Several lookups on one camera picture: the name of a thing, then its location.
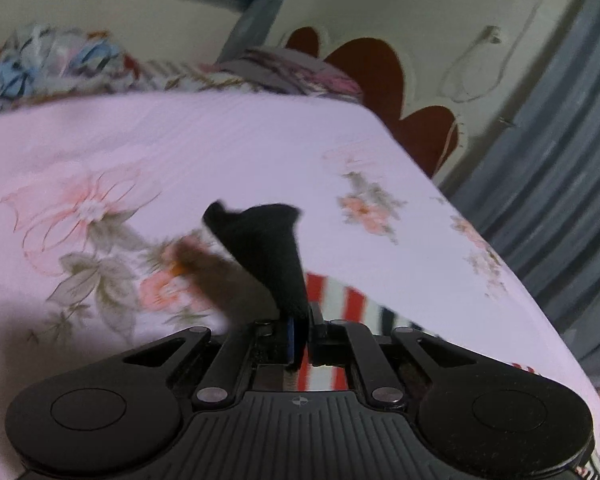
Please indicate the red heart-shaped headboard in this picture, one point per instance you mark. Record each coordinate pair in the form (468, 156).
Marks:
(370, 75)

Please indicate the pink floral bed sheet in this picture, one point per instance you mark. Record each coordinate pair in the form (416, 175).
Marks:
(220, 150)

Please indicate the striped knit sweater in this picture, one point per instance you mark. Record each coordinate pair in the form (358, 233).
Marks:
(272, 250)

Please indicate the floral pillow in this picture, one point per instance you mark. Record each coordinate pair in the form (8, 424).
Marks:
(55, 60)

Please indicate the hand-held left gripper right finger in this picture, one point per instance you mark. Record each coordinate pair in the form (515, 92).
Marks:
(324, 342)

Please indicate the grey curtain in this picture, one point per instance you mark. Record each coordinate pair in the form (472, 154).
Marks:
(555, 170)

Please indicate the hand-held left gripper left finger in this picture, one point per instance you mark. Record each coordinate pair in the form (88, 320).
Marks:
(291, 344)

